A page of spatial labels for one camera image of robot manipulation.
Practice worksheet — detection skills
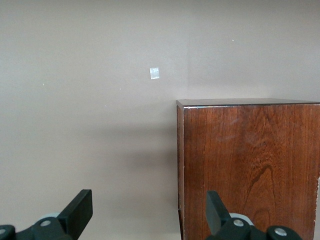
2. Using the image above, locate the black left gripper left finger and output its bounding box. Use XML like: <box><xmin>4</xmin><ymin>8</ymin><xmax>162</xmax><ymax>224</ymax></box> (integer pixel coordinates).
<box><xmin>0</xmin><ymin>189</ymin><xmax>93</xmax><ymax>240</ymax></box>

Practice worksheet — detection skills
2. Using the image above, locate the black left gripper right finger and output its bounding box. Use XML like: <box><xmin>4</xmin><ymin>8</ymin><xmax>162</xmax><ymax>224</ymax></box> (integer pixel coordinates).
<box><xmin>206</xmin><ymin>190</ymin><xmax>305</xmax><ymax>240</ymax></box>

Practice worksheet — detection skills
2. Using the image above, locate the dark brown wooden cabinet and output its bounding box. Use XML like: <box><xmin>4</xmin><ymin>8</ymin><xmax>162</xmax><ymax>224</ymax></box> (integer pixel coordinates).
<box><xmin>176</xmin><ymin>98</ymin><xmax>320</xmax><ymax>240</ymax></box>

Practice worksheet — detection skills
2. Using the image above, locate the small clear tape piece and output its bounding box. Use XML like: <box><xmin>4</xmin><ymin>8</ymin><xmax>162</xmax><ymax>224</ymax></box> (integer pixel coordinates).
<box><xmin>149</xmin><ymin>66</ymin><xmax>161</xmax><ymax>80</ymax></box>

